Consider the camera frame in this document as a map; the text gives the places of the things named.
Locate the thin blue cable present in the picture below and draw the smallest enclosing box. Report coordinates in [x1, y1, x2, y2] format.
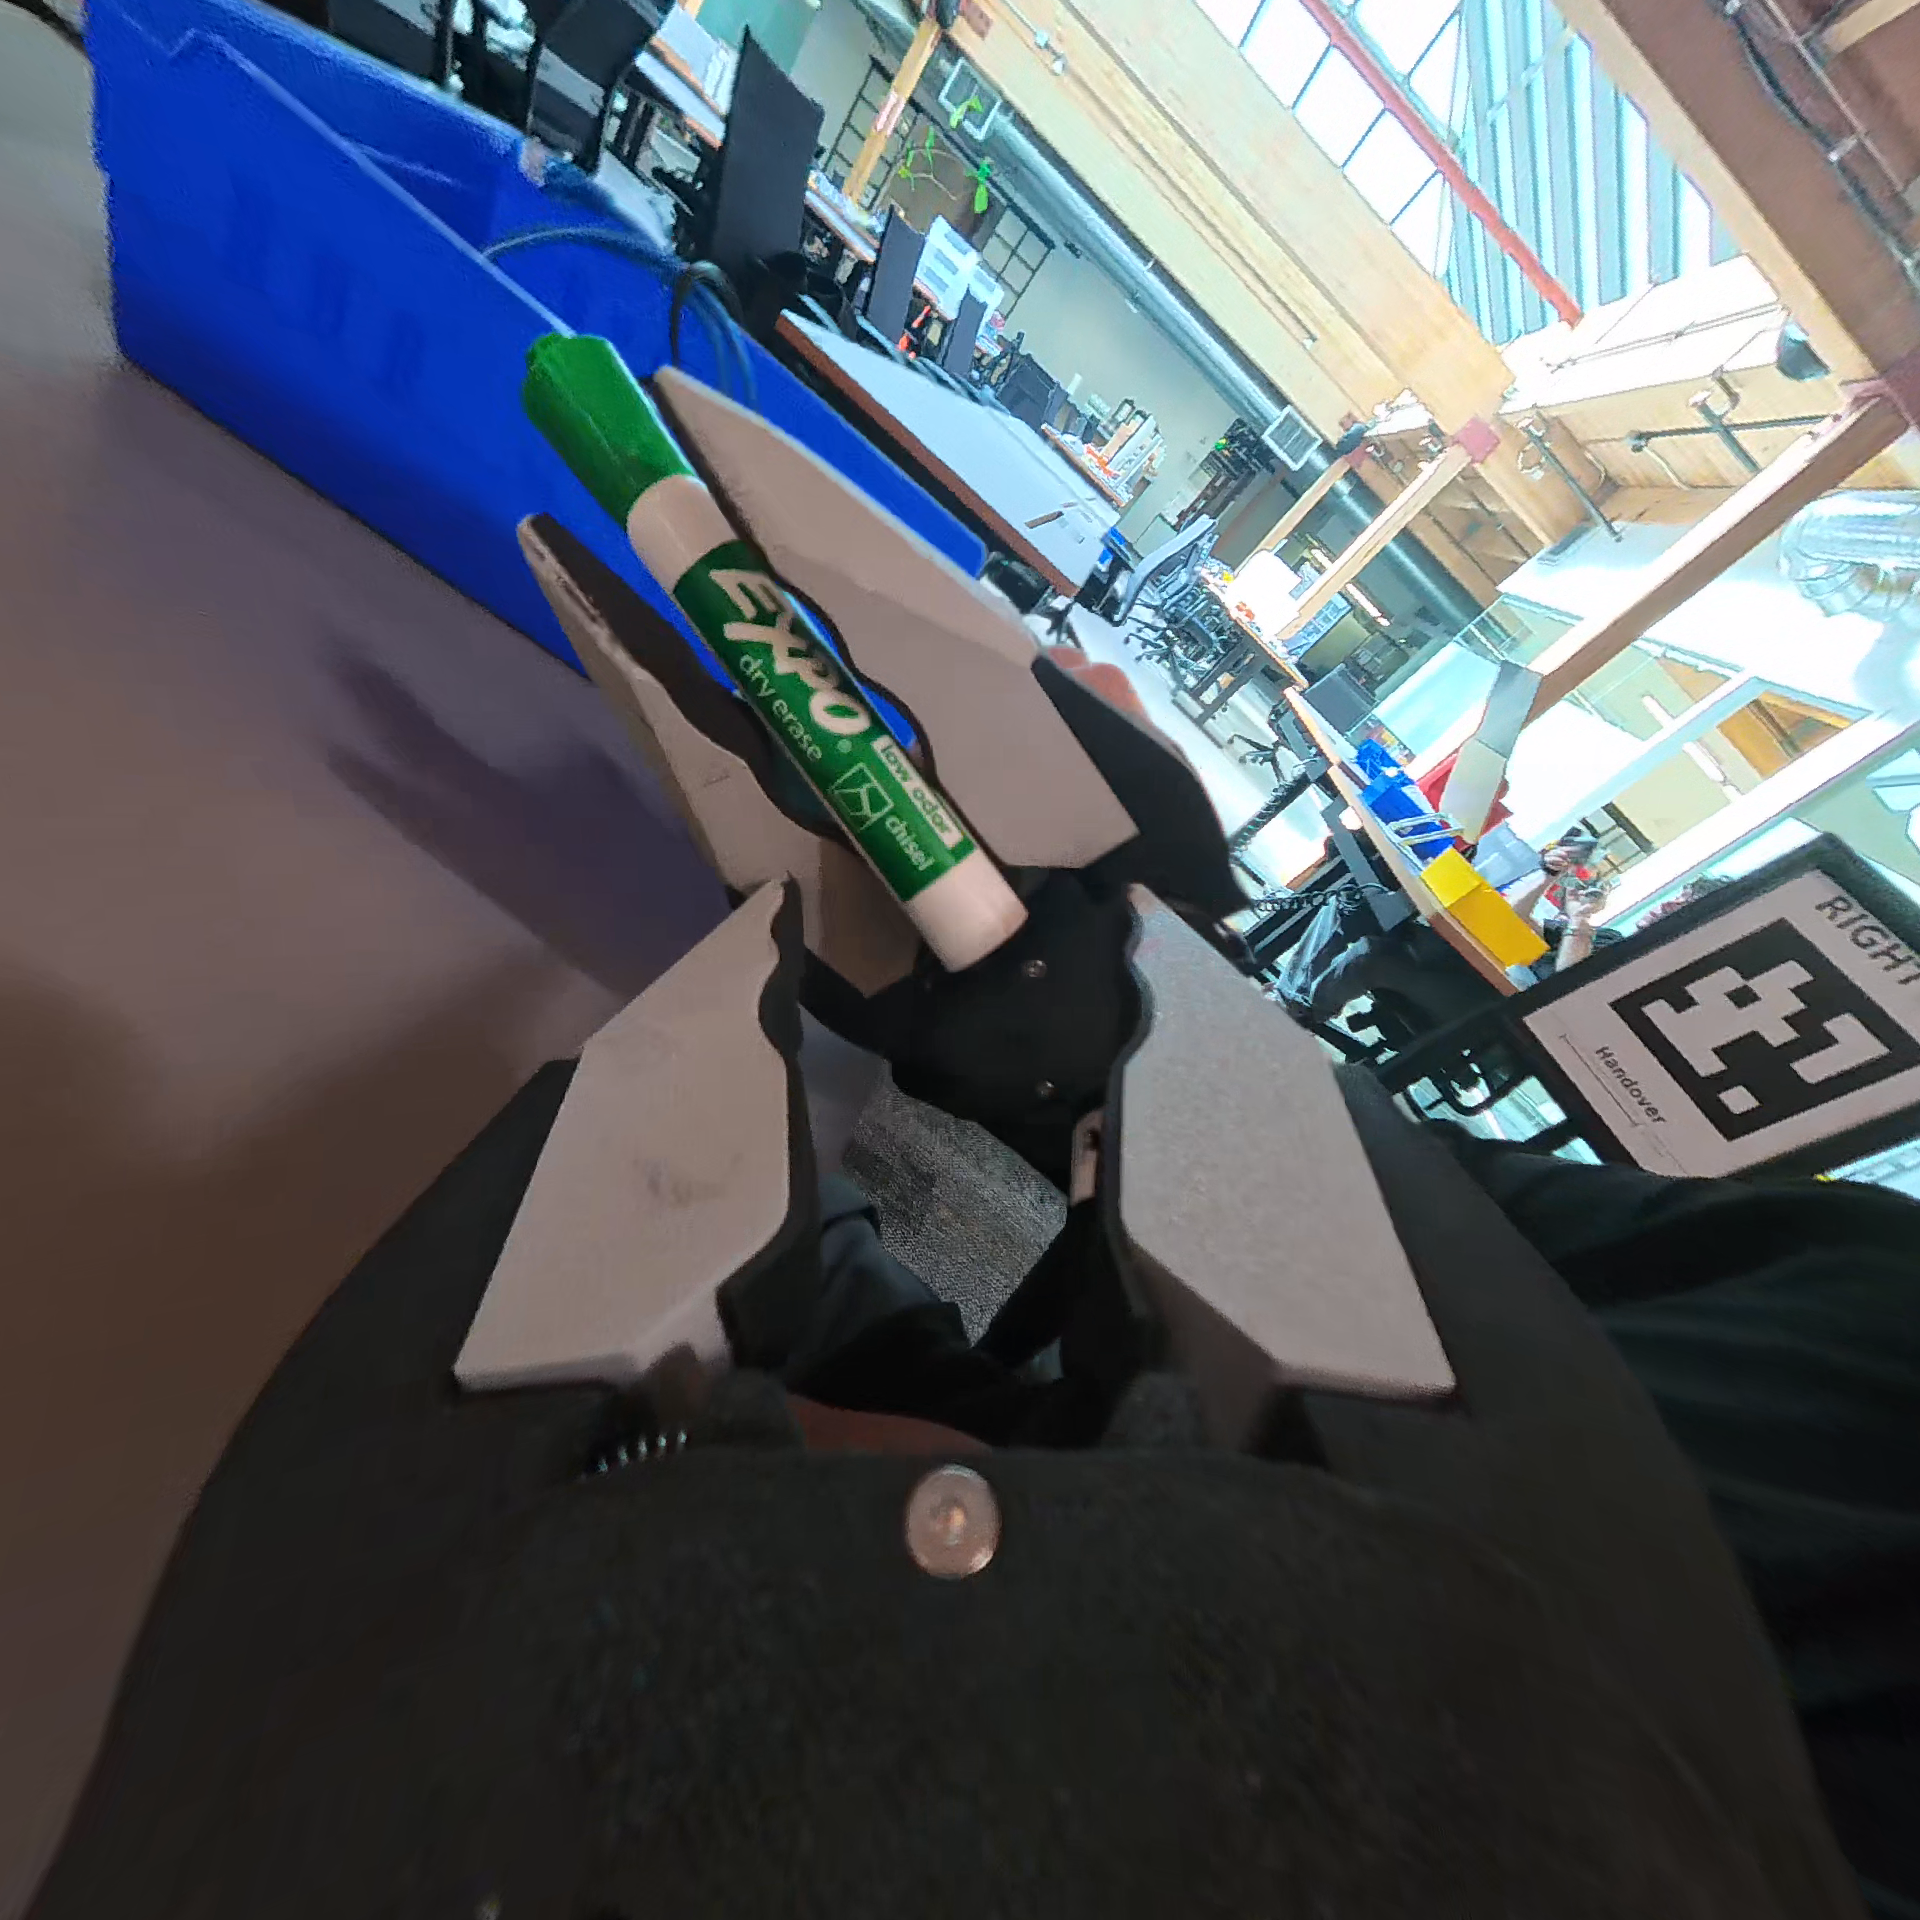
[488, 221, 760, 406]

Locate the green plant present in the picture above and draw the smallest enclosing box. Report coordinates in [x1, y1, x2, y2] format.
[897, 96, 1000, 213]

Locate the black computer monitor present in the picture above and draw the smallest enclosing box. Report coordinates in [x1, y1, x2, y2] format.
[705, 30, 827, 301]

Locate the person's dark clothing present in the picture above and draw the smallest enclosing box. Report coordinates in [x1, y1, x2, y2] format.
[787, 1147, 1920, 1802]

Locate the green dry erase marker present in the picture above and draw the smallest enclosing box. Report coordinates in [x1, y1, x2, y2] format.
[519, 334, 1031, 970]

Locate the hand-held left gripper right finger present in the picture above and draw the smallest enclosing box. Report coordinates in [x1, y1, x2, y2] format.
[1071, 886, 1461, 1454]

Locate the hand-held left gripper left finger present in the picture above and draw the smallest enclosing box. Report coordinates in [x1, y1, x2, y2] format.
[455, 877, 825, 1394]

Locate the blue plastic bin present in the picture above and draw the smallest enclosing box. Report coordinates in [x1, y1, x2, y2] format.
[82, 0, 991, 677]

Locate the small yellow bin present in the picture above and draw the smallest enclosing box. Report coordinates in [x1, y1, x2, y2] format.
[1418, 849, 1547, 964]

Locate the black office chair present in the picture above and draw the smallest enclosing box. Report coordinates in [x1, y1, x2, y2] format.
[1118, 516, 1217, 624]

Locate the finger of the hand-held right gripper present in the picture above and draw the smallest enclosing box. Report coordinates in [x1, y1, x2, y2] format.
[518, 515, 947, 998]
[651, 368, 1138, 875]

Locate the long grey desk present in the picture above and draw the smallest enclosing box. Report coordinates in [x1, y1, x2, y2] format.
[781, 306, 1121, 594]

